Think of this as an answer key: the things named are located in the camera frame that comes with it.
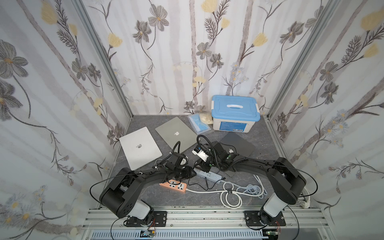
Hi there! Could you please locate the orange power strip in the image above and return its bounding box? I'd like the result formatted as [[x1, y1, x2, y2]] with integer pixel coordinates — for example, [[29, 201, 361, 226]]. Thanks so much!
[[159, 180, 187, 194]]

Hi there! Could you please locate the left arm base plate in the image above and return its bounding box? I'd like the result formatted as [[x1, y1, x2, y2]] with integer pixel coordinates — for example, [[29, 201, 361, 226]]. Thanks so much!
[[124, 211, 168, 228]]

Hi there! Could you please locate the aluminium frame rail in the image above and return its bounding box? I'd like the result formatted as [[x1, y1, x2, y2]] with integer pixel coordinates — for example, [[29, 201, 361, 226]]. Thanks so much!
[[80, 206, 335, 240]]

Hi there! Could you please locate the blue lidded white storage box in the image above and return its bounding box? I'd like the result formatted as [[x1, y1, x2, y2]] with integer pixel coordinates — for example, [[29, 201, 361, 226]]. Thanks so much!
[[211, 95, 261, 133]]

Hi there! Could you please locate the bag of blue face masks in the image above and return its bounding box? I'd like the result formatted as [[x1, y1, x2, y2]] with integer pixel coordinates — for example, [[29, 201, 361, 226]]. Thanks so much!
[[188, 114, 214, 135]]

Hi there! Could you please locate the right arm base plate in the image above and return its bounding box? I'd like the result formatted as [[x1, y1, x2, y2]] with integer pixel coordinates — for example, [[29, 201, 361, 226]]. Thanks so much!
[[244, 211, 286, 227]]

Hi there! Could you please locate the grey white power strip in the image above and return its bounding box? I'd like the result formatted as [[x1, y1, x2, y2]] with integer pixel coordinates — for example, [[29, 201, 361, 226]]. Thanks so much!
[[194, 169, 223, 183]]

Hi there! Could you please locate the dark grey closed laptop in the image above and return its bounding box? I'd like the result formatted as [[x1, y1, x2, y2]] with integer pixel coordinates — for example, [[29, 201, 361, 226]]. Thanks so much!
[[220, 132, 256, 158]]

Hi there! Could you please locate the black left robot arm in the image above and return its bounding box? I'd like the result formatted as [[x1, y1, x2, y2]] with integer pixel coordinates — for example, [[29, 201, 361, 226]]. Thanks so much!
[[99, 141, 197, 226]]

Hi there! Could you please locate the thin black charger cable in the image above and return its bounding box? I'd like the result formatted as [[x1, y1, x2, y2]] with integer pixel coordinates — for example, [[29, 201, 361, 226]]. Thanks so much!
[[185, 142, 238, 191]]

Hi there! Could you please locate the bag of white items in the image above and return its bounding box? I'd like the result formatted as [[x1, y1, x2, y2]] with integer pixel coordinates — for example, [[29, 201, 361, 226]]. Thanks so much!
[[199, 113, 214, 125]]

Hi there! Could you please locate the silver white Apple laptop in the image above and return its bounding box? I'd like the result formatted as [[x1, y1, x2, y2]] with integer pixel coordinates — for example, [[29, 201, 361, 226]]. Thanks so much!
[[119, 127, 163, 170]]

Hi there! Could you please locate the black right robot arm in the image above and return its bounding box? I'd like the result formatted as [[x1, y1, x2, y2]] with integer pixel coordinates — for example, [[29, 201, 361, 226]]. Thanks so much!
[[195, 135, 307, 226]]

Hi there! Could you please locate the thick white power cord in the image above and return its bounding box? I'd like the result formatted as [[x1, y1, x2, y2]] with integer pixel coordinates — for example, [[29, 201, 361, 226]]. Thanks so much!
[[185, 173, 311, 210]]

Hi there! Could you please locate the light blue coiled cable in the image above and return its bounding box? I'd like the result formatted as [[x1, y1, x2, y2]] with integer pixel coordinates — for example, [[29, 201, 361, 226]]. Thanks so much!
[[232, 181, 268, 199]]

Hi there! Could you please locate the grey Apple laptop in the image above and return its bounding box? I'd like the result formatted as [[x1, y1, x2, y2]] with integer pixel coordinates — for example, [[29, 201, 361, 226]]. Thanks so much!
[[155, 117, 197, 153]]

